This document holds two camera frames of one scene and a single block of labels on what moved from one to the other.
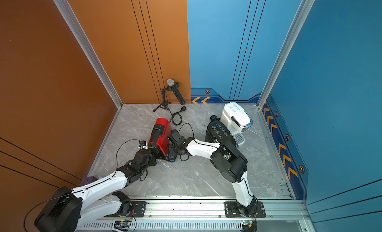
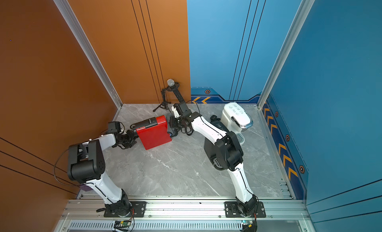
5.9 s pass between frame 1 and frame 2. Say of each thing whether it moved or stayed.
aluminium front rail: stayed
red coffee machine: moved
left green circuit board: stayed
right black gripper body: moved
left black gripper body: moved
